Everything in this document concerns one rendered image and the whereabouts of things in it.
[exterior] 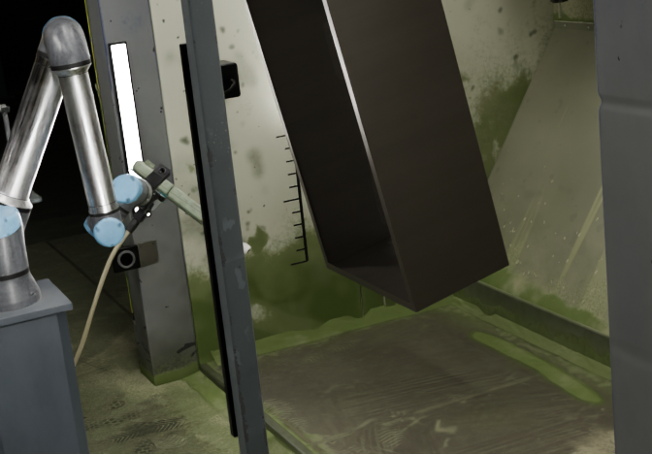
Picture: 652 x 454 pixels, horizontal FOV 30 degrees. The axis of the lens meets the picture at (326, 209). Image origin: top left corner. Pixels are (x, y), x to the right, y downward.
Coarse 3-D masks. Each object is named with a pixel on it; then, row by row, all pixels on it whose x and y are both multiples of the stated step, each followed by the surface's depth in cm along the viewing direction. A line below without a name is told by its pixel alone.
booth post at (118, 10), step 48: (96, 0) 418; (144, 0) 423; (96, 48) 430; (144, 48) 426; (144, 96) 429; (144, 144) 432; (144, 240) 439; (144, 288) 442; (144, 336) 451; (192, 336) 454
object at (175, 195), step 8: (136, 168) 404; (144, 168) 403; (152, 168) 405; (144, 176) 403; (160, 184) 402; (168, 184) 402; (168, 192) 403; (176, 192) 401; (176, 200) 401; (184, 200) 401; (192, 200) 402; (184, 208) 401; (192, 208) 400; (200, 208) 400; (136, 216) 403; (144, 216) 404; (192, 216) 400; (200, 216) 400; (128, 224) 404; (136, 224) 404; (248, 248) 398
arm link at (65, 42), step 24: (72, 24) 348; (48, 48) 346; (72, 48) 344; (72, 72) 345; (72, 96) 347; (72, 120) 350; (96, 120) 352; (96, 144) 352; (96, 168) 353; (96, 192) 354; (96, 216) 356; (120, 216) 361; (96, 240) 357; (120, 240) 358
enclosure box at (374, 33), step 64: (256, 0) 387; (320, 0) 397; (384, 0) 340; (320, 64) 401; (384, 64) 344; (448, 64) 353; (320, 128) 406; (384, 128) 348; (448, 128) 357; (320, 192) 410; (384, 192) 352; (448, 192) 362; (384, 256) 411; (448, 256) 366
